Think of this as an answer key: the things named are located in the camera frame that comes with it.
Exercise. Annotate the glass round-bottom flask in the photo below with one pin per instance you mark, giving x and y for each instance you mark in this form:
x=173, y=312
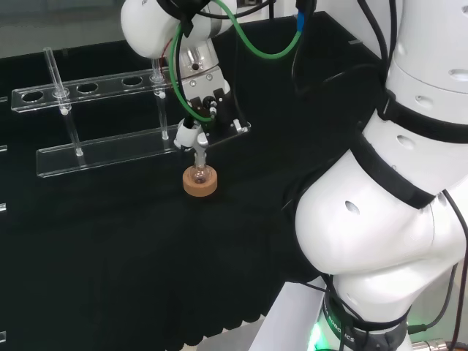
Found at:
x=200, y=174

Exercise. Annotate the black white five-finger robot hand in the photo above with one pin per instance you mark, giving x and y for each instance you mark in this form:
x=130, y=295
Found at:
x=219, y=109

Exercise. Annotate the black cloth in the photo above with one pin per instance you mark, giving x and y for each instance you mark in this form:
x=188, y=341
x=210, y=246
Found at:
x=109, y=256

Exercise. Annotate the clear funnel stand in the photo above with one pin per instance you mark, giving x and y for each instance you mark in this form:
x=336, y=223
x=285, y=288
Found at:
x=109, y=153

